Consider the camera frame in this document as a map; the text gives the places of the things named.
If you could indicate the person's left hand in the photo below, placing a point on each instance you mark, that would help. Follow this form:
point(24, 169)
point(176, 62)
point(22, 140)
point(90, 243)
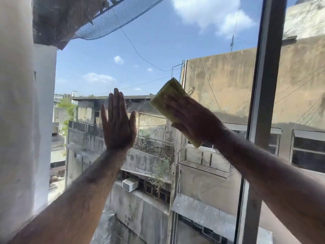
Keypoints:
point(118, 132)

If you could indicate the person's right hand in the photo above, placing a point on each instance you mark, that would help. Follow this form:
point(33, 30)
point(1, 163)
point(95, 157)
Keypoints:
point(196, 121)

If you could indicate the person's right thumb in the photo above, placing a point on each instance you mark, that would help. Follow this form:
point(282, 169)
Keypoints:
point(180, 127)

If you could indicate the person's left middle finger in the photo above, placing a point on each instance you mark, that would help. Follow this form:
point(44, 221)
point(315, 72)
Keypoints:
point(116, 102)

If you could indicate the person's left little finger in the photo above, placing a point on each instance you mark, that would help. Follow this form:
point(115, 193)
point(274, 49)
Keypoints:
point(103, 115)

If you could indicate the person's left thumb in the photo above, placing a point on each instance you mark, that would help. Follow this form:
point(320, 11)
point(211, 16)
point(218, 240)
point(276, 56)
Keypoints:
point(133, 123)

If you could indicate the yellow cleaning cloth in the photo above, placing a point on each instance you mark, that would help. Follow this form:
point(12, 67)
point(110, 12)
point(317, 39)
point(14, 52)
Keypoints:
point(166, 95)

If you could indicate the person's left forearm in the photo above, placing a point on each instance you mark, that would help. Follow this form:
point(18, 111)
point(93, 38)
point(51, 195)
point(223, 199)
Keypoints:
point(76, 203)

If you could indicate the person's right forearm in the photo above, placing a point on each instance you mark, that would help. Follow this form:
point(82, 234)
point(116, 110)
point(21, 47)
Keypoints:
point(274, 182)

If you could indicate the black metal balcony railing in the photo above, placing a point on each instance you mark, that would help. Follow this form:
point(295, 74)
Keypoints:
point(155, 147)

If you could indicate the green tree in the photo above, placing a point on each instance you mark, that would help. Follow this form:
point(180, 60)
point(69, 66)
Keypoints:
point(66, 109)

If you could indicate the metal window rack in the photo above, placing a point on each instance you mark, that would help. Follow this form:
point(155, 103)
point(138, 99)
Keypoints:
point(203, 163)

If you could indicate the scraggly hanging plant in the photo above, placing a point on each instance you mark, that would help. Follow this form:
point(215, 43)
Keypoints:
point(161, 172)

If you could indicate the white air conditioner unit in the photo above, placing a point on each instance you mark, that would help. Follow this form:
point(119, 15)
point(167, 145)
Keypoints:
point(130, 184)

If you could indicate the tan concrete building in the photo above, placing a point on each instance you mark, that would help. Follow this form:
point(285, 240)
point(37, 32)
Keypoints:
point(228, 78)

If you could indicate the grey concrete building with balcony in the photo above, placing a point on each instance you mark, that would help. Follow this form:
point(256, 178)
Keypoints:
point(142, 205)

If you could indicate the blue mesh net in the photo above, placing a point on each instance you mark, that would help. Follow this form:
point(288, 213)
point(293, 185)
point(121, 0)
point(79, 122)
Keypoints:
point(119, 17)

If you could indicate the corrugated metal awning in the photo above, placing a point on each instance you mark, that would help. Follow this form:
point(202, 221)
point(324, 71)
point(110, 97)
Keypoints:
point(203, 215)

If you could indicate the thin antenna pole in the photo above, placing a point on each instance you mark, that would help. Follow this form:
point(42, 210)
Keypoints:
point(232, 43)

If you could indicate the grey framed building window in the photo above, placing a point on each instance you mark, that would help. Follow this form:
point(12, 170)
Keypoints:
point(308, 152)

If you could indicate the grey metal window frame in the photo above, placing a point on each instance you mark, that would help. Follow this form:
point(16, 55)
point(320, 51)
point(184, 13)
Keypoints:
point(261, 104)

